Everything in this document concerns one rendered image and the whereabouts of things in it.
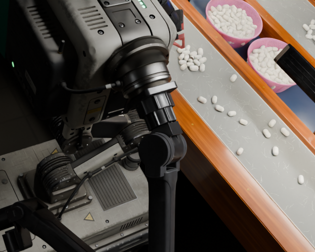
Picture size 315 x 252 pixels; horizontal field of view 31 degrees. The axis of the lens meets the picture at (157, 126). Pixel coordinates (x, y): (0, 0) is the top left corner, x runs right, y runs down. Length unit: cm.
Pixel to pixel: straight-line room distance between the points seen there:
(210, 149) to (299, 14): 101
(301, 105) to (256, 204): 65
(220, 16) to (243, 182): 86
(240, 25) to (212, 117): 57
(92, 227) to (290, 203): 72
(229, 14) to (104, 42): 139
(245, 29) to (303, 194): 82
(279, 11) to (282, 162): 87
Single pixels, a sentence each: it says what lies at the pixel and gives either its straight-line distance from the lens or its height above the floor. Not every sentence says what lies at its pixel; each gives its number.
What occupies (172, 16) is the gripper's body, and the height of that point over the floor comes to 102.
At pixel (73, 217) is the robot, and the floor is 47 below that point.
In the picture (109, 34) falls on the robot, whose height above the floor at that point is 145.
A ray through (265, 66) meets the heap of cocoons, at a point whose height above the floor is 73.
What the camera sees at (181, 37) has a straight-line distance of 205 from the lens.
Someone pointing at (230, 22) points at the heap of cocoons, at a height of 74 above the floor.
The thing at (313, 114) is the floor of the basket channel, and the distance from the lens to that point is 250.
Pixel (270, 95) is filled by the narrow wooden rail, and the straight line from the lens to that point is 232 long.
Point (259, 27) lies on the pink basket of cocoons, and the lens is 260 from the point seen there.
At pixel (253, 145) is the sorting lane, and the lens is 216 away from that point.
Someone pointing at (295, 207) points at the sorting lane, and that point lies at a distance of 210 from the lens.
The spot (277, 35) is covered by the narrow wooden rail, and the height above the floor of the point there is 76.
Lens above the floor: 235
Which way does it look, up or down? 51 degrees down
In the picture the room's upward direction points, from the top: 25 degrees clockwise
